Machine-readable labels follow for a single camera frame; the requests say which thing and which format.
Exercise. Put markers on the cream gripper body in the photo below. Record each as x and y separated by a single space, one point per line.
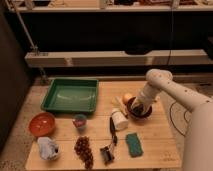
137 105

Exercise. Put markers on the orange round fruit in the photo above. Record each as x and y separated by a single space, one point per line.
126 97

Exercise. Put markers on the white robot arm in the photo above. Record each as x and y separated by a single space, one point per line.
198 148

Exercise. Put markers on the red bowl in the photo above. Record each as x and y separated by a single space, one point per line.
42 124

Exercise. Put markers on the pale plastic spoon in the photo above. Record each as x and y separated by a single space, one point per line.
118 103

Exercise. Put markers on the white cylindrical bottle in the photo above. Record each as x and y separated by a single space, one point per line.
119 120

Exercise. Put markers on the green sponge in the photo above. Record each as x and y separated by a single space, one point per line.
134 145

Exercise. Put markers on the brown grape bunch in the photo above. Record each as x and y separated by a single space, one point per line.
83 150

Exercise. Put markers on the green plastic tray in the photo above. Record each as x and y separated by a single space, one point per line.
71 96

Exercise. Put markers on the white blue crumpled cloth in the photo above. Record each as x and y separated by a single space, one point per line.
48 149

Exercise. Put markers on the white metal shelf rack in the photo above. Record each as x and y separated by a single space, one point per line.
125 44

